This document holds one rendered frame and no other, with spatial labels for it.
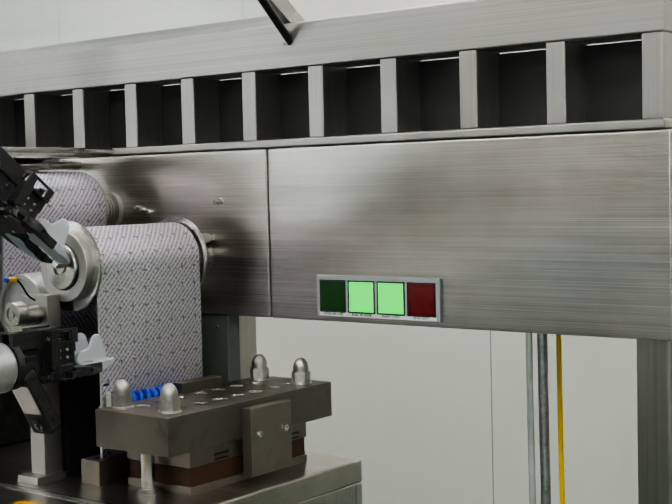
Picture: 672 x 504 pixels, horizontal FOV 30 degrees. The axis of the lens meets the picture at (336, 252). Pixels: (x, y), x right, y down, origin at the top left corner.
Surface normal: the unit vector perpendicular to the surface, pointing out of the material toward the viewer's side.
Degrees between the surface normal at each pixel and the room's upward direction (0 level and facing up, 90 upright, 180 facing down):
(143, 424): 90
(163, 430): 90
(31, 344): 90
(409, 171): 90
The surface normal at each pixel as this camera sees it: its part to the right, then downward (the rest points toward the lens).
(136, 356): 0.79, 0.01
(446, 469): -0.61, 0.06
